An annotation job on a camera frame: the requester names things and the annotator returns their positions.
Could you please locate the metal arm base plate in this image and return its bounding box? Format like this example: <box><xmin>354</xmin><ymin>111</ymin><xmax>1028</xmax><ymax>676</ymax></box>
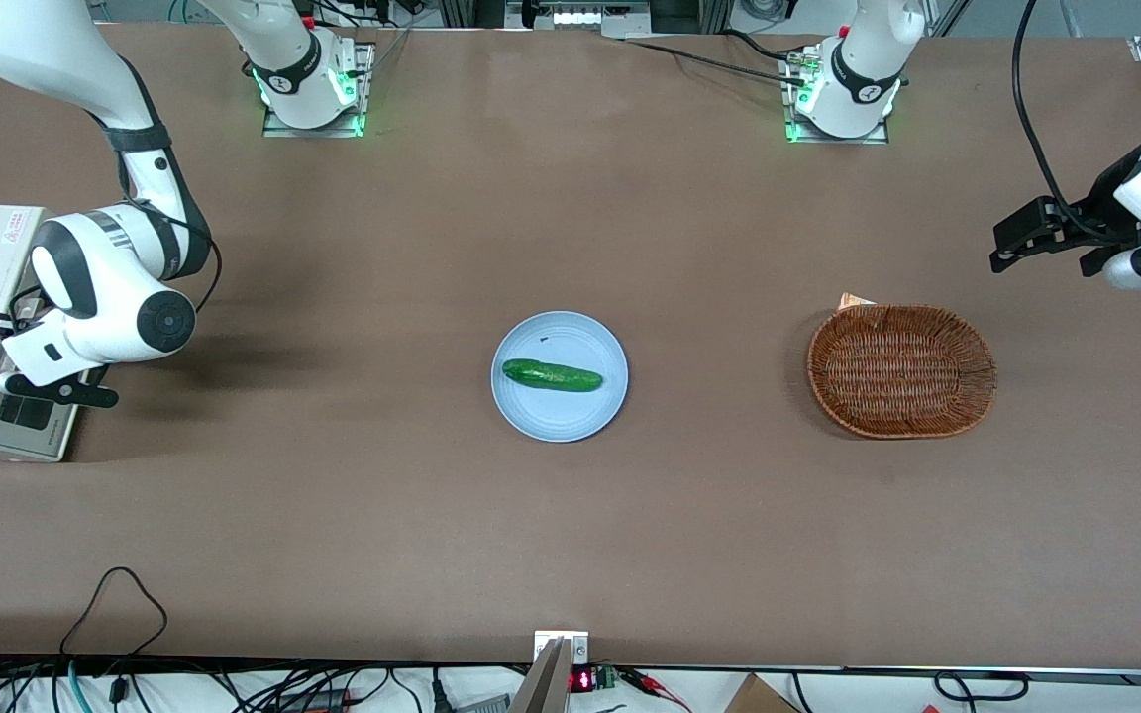
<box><xmin>261</xmin><ymin>40</ymin><xmax>375</xmax><ymax>139</ymax></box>
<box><xmin>780</xmin><ymin>48</ymin><xmax>891</xmax><ymax>146</ymax></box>

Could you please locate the black hanging arm cable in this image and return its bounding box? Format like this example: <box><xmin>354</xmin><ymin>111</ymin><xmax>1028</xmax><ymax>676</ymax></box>
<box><xmin>1011</xmin><ymin>0</ymin><xmax>1101</xmax><ymax>244</ymax></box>

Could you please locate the brown cardboard box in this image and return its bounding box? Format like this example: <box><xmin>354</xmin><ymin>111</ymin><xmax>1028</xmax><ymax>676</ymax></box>
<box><xmin>724</xmin><ymin>673</ymin><xmax>801</xmax><ymax>713</ymax></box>

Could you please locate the green cucumber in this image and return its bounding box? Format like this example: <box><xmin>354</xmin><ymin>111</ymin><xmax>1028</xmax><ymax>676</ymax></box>
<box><xmin>501</xmin><ymin>357</ymin><xmax>605</xmax><ymax>394</ymax></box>

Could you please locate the silver table edge bracket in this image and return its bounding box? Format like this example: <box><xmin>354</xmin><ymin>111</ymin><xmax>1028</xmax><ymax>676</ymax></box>
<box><xmin>533</xmin><ymin>630</ymin><xmax>591</xmax><ymax>666</ymax></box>

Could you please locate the black looped table cable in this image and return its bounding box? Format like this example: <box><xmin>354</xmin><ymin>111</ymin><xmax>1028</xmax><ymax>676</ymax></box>
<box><xmin>59</xmin><ymin>566</ymin><xmax>169</xmax><ymax>657</ymax></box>

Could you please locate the light blue round plate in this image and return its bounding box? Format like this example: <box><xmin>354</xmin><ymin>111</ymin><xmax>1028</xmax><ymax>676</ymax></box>
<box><xmin>490</xmin><ymin>311</ymin><xmax>630</xmax><ymax>444</ymax></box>

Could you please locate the grey glass oven door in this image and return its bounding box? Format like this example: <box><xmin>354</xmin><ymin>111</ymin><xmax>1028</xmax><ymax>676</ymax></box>
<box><xmin>0</xmin><ymin>371</ymin><xmax>83</xmax><ymax>459</ymax></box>

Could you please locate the grey slanted metal bar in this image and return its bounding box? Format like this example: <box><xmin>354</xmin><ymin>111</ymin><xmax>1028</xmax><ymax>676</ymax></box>
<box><xmin>509</xmin><ymin>637</ymin><xmax>573</xmax><ymax>713</ymax></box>

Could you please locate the brown oval wicker basket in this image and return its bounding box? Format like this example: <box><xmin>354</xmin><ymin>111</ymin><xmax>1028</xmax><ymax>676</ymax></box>
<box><xmin>806</xmin><ymin>303</ymin><xmax>999</xmax><ymax>441</ymax></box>

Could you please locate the grey electronics unit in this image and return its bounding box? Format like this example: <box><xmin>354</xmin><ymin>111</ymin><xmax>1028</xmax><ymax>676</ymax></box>
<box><xmin>503</xmin><ymin>0</ymin><xmax>653</xmax><ymax>41</ymax></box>

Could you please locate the black cable to arm base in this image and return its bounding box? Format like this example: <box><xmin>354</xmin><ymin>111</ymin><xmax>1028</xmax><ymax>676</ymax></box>
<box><xmin>623</xmin><ymin>38</ymin><xmax>811</xmax><ymax>86</ymax></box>

